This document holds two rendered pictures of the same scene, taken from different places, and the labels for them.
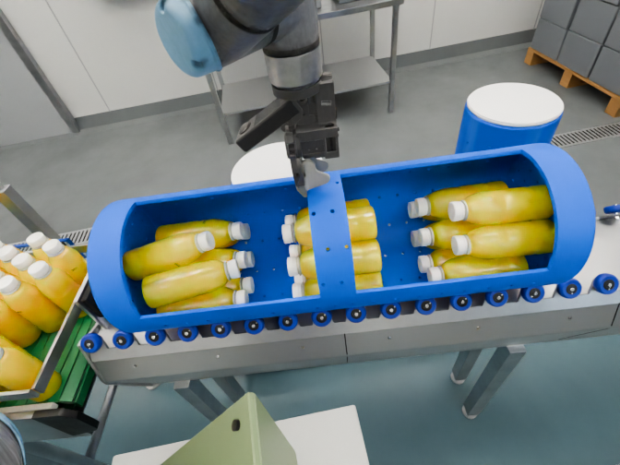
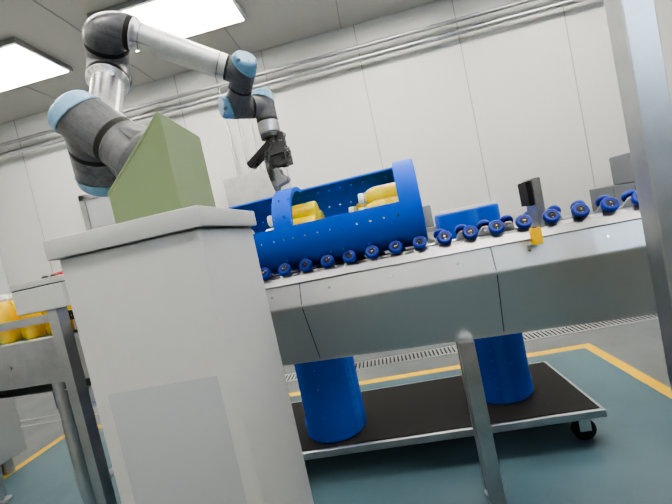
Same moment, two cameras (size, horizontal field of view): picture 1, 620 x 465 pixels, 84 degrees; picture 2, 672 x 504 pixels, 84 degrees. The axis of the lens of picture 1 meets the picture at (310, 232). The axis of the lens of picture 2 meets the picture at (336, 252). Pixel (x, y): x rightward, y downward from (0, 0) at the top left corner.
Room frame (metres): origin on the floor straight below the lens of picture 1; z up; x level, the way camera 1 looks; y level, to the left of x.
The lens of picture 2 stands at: (-0.81, -0.35, 1.05)
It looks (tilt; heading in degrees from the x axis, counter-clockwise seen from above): 3 degrees down; 8
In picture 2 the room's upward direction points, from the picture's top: 12 degrees counter-clockwise
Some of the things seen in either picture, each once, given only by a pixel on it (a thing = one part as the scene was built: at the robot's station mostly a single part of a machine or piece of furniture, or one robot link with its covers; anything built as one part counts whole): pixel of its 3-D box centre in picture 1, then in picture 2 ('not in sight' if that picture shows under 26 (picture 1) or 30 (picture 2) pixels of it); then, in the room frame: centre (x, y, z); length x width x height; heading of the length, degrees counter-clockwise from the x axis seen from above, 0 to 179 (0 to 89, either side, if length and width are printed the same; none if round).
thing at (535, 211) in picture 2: not in sight; (531, 204); (0.43, -0.81, 1.00); 0.10 x 0.04 x 0.15; 176
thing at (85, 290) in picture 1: (102, 297); not in sight; (0.53, 0.52, 0.99); 0.10 x 0.02 x 0.12; 176
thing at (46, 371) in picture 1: (77, 306); not in sight; (0.53, 0.60, 0.96); 0.40 x 0.01 x 0.03; 176
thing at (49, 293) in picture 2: not in sight; (52, 292); (0.25, 0.75, 1.05); 0.20 x 0.10 x 0.10; 86
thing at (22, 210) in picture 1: (103, 292); not in sight; (0.92, 0.88, 0.55); 0.04 x 0.04 x 1.10; 86
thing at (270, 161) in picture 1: (277, 169); not in sight; (0.86, 0.06, 1.03); 0.28 x 0.28 x 0.01
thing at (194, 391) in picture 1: (215, 411); not in sight; (0.45, 0.46, 0.31); 0.06 x 0.06 x 0.63; 86
